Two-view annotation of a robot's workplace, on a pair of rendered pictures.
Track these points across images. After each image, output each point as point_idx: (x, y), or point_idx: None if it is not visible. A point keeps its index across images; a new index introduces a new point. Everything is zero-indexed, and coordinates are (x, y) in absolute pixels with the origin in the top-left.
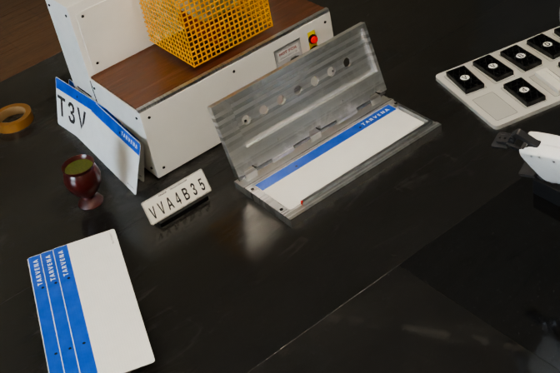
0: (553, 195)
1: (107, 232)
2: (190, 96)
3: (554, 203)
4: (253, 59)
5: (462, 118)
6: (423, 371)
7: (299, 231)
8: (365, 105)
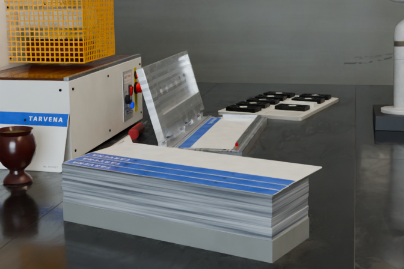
0: (396, 122)
1: (123, 143)
2: (90, 84)
3: (396, 129)
4: (115, 72)
5: (269, 120)
6: None
7: None
8: (198, 116)
